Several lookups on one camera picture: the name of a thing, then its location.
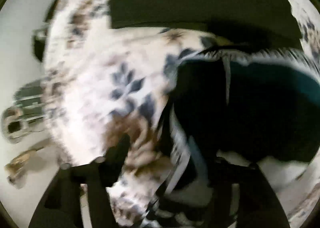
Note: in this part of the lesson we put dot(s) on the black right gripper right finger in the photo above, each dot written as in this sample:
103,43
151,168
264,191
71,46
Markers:
242,196

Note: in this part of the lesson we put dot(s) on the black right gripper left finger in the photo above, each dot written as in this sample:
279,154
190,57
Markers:
60,205

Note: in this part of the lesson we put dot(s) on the black patterned knit garment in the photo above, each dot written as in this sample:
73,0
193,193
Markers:
241,107

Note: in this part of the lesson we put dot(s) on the grey shoe on floor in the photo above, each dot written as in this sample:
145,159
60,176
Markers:
14,125

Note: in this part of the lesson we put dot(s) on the white floral bed sheet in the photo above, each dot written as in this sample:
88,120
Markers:
102,82

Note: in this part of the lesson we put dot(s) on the flat black storage box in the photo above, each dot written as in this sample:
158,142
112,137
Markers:
258,22

